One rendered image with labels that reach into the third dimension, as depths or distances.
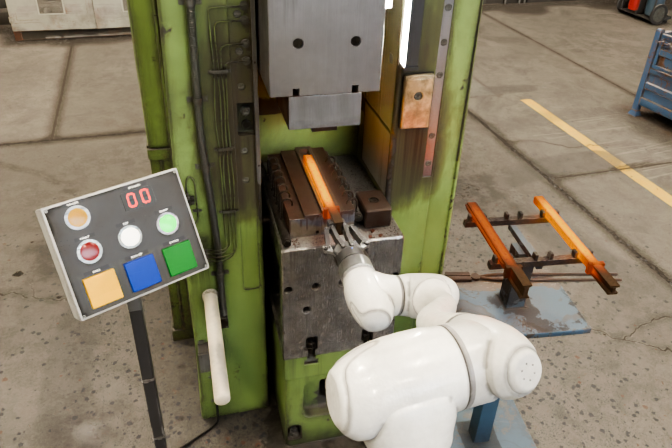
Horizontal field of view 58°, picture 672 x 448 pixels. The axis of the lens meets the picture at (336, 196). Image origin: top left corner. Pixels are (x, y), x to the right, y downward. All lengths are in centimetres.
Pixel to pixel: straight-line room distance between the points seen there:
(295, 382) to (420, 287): 81
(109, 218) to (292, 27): 64
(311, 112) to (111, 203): 56
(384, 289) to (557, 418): 138
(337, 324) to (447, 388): 112
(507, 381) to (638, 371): 211
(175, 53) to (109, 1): 520
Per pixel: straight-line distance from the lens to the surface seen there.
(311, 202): 184
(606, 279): 178
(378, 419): 89
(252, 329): 222
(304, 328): 198
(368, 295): 145
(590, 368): 295
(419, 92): 185
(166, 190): 161
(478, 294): 204
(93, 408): 267
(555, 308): 207
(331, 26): 156
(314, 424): 236
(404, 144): 192
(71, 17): 694
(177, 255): 161
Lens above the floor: 197
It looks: 31 degrees down
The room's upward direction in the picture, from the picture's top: 2 degrees clockwise
